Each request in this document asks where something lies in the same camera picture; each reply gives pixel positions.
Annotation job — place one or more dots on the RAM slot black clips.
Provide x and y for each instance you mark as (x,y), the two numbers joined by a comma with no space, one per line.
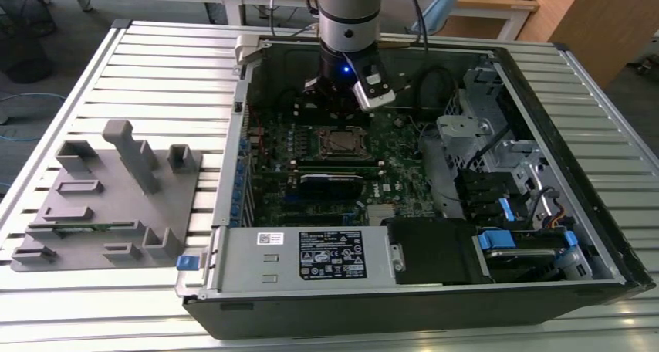
(335,160)
(335,168)

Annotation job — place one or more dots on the hard disk in blue carrier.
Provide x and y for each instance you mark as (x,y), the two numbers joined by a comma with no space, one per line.
(497,239)

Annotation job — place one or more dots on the black graphics card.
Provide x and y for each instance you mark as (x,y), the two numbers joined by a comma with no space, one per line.
(330,188)

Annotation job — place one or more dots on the RAM slot white clips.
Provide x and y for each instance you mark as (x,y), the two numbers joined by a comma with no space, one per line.
(335,164)
(335,172)

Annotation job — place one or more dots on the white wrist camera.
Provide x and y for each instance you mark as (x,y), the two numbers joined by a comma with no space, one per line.
(375,93)

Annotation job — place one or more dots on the silver chipset heatsink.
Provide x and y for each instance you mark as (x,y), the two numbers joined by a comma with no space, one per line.
(381,210)

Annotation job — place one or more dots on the grey case latch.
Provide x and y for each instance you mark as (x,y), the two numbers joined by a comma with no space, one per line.
(247,49)

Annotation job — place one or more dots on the grey parts rack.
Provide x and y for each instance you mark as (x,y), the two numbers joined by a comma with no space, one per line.
(129,213)

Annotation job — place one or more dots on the black mesh waste bin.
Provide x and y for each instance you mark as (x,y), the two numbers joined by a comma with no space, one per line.
(29,68)

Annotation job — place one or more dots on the silver power supply unit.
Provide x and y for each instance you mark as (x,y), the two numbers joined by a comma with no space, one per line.
(247,267)

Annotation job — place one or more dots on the green motherboard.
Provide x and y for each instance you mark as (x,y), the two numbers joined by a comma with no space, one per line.
(407,182)

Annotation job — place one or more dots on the black plastic shroud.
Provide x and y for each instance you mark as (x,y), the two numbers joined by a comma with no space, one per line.
(433,251)

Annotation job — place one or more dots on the silver disk bay cage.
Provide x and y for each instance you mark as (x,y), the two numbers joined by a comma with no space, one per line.
(463,151)

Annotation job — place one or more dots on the wooden cabinet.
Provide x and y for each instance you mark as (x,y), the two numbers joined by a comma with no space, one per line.
(607,28)

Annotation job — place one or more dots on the black PC case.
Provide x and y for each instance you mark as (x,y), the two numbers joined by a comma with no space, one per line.
(411,317)

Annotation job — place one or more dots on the black chair base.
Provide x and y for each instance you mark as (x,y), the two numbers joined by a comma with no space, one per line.
(650,64)

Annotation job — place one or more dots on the green RAM stick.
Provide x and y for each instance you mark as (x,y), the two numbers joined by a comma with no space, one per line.
(103,226)

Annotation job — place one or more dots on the black plastic drive bracket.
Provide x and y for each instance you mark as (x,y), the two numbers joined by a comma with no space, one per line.
(485,190)

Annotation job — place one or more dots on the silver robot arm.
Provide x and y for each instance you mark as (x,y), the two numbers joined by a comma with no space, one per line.
(350,4)

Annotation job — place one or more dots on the blue bay latch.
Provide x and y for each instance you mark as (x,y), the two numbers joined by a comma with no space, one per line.
(506,209)

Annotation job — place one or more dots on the blue case latch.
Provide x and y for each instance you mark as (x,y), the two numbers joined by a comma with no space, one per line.
(186,263)

